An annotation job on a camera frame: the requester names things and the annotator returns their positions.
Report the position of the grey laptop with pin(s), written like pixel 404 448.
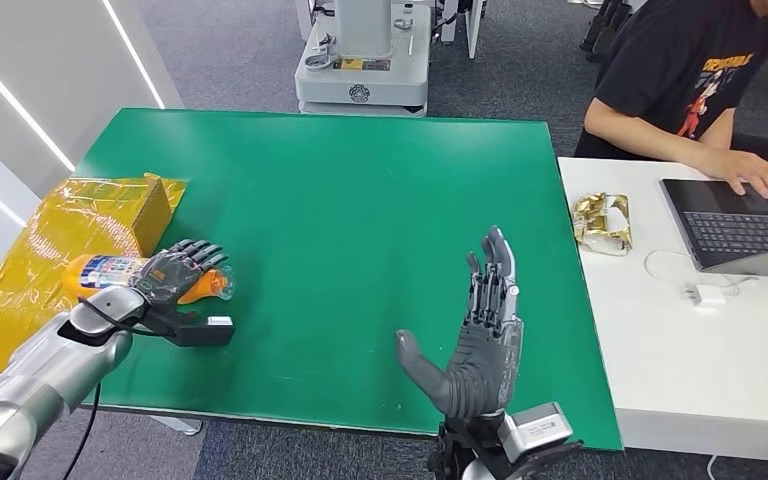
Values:
pixel 735 228

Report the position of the white furniture panel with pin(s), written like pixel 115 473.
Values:
pixel 474 26

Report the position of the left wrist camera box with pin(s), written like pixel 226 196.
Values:
pixel 202 331

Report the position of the green table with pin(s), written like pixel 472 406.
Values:
pixel 357 212

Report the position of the white desk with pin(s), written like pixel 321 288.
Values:
pixel 689 371

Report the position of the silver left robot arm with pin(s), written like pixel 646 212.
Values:
pixel 53 371

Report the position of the crumpled gold foil wrapper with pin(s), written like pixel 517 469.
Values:
pixel 601 222

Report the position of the person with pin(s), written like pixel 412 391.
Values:
pixel 675 73

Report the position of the yellow taped cardboard box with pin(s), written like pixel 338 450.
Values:
pixel 20 265

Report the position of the white power adapter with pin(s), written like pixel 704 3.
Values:
pixel 706 295

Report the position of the person's right forearm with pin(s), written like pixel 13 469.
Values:
pixel 642 136

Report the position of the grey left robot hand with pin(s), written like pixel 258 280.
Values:
pixel 165 275

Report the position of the person's right hand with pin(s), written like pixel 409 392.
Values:
pixel 745 171

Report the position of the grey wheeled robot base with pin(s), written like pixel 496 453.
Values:
pixel 363 73

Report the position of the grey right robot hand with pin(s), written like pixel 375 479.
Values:
pixel 483 368

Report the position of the black chair base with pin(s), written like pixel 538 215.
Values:
pixel 602 26

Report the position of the orange plastic bottle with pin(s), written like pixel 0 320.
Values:
pixel 96 273

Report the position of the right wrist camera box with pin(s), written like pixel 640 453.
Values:
pixel 536 430

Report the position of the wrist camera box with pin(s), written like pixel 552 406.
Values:
pixel 536 430
pixel 202 331

